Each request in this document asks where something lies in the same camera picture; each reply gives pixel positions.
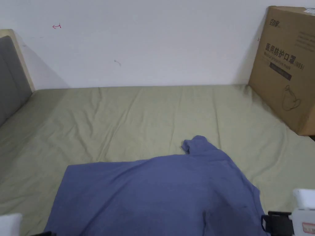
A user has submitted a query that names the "brown cardboard carton, black print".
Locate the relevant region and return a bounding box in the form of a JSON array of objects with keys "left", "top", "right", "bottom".
[{"left": 248, "top": 5, "right": 315, "bottom": 136}]

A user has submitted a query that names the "blue shirt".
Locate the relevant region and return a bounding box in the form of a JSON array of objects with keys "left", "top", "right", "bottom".
[{"left": 43, "top": 135, "right": 266, "bottom": 236}]

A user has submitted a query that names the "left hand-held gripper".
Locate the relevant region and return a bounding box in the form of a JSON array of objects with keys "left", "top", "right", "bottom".
[{"left": 0, "top": 213, "right": 54, "bottom": 236}]

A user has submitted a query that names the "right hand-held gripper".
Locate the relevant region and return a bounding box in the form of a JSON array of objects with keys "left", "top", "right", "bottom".
[{"left": 260, "top": 188, "right": 315, "bottom": 236}]

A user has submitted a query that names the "grey padded headboard, wooden frame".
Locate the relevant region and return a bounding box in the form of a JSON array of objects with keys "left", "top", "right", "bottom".
[{"left": 0, "top": 29, "right": 36, "bottom": 127}]

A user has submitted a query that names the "bed with pale green sheet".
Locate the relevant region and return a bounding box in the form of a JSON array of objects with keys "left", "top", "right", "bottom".
[{"left": 0, "top": 83, "right": 315, "bottom": 236}]

